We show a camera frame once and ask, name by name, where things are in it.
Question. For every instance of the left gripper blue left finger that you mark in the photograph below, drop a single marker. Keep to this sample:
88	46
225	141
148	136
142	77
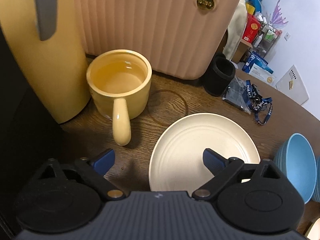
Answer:
92	171

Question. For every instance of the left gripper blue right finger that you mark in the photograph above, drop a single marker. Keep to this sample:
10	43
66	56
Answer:
224	171

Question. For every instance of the cream plate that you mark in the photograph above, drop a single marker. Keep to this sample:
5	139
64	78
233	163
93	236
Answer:
313	232
176	162

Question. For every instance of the blue bowl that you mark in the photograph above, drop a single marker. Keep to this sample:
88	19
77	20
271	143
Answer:
296	159
316	193

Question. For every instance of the yellow ceramic mug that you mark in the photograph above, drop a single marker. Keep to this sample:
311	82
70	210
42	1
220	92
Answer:
119	83

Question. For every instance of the black cylindrical cup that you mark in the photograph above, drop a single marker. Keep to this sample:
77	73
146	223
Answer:
218	75

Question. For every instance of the blue carton box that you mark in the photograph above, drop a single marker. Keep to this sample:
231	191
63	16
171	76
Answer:
254	58

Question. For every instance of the white leaning board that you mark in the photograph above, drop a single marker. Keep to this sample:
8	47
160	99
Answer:
292	85

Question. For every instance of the brown cardboard box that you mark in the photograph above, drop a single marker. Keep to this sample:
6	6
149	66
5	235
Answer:
241	50

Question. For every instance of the wooden chair with beige cloth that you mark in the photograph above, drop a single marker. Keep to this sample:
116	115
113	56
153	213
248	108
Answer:
235	30

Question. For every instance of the pink ribbed suitcase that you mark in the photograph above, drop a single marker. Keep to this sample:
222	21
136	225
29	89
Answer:
178	37

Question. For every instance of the red gift box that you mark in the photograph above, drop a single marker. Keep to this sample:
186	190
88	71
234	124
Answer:
252	28

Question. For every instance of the wire storage rack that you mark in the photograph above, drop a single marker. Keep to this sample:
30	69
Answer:
267	36

